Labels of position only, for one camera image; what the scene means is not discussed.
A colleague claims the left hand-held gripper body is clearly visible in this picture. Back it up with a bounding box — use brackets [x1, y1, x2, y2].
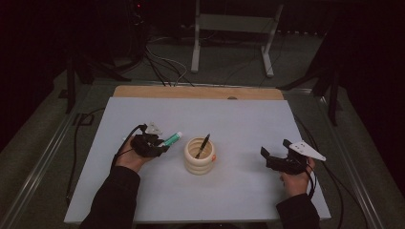
[130, 122, 163, 158]

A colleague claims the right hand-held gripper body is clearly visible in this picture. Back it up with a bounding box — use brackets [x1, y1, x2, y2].
[266, 140, 327, 176]

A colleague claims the green glue stick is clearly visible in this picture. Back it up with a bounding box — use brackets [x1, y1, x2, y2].
[160, 131, 183, 148]

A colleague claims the cream ribbed pen holder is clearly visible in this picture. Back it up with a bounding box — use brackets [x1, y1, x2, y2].
[183, 136, 218, 176]

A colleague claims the black pen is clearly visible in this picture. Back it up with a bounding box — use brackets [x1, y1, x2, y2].
[194, 133, 211, 160]

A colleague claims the person's right hand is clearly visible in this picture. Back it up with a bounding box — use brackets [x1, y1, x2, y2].
[280, 157, 316, 198]

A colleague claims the person's left hand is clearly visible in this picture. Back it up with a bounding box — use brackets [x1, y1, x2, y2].
[114, 137, 154, 173]

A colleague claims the white table cover sheet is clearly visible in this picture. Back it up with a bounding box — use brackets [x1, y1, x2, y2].
[63, 95, 331, 224]

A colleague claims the black tripod stand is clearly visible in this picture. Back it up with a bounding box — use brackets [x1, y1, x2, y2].
[65, 53, 132, 115]
[276, 31, 343, 127]

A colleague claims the dark equipment with red light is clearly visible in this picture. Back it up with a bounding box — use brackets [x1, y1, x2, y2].
[125, 0, 149, 61]

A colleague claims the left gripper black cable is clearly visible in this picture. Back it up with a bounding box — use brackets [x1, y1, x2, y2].
[65, 107, 148, 206]

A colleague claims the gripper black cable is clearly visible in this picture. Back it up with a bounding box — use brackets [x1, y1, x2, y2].
[294, 114, 371, 229]
[65, 107, 148, 206]

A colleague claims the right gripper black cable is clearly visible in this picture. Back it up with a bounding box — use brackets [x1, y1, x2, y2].
[294, 114, 371, 229]

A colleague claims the aluminium floor rail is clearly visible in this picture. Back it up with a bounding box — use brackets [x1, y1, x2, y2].
[318, 94, 386, 229]
[0, 85, 94, 229]

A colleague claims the black floor cable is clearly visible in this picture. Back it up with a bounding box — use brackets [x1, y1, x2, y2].
[144, 52, 195, 88]

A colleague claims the white floor cable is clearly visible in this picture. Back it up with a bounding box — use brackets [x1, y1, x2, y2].
[145, 44, 189, 87]

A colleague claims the white metal stand frame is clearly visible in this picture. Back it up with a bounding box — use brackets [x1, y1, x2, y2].
[190, 0, 285, 78]

